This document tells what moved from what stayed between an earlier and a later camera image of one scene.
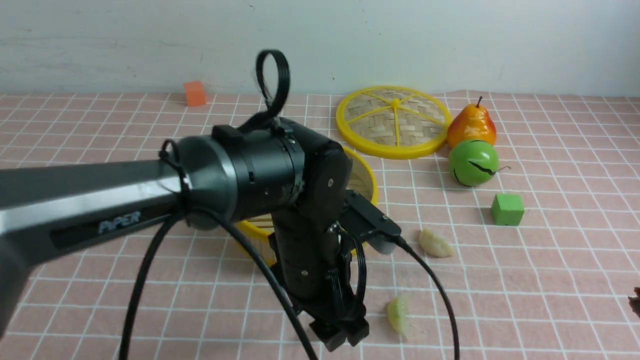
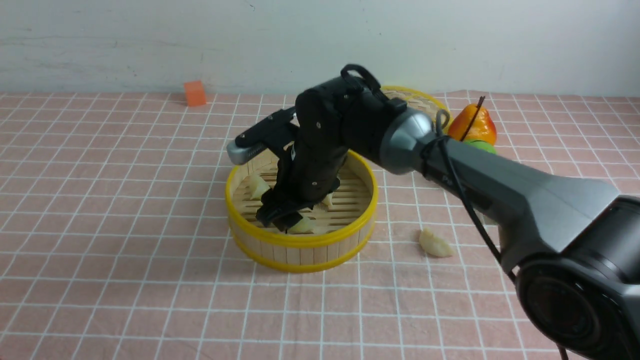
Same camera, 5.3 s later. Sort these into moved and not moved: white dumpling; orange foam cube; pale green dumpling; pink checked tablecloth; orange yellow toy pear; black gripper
Moved: black gripper; pale green dumpling
Not moved: orange yellow toy pear; orange foam cube; white dumpling; pink checked tablecloth
